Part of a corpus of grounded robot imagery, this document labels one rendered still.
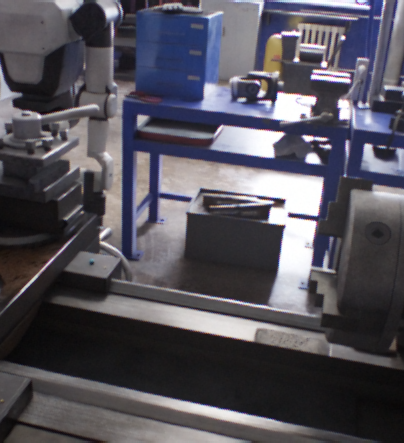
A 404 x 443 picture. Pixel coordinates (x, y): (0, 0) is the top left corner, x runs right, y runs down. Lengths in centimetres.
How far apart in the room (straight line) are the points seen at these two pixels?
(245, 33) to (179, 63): 473
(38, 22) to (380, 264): 136
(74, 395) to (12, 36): 124
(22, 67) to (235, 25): 581
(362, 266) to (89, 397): 50
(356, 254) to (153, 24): 222
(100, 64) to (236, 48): 580
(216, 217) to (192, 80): 71
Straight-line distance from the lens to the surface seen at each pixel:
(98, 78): 189
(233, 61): 764
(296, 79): 639
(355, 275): 81
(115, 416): 98
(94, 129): 193
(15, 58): 194
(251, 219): 296
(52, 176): 123
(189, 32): 284
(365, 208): 85
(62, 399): 102
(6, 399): 97
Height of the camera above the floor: 153
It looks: 27 degrees down
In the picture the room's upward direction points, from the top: 4 degrees clockwise
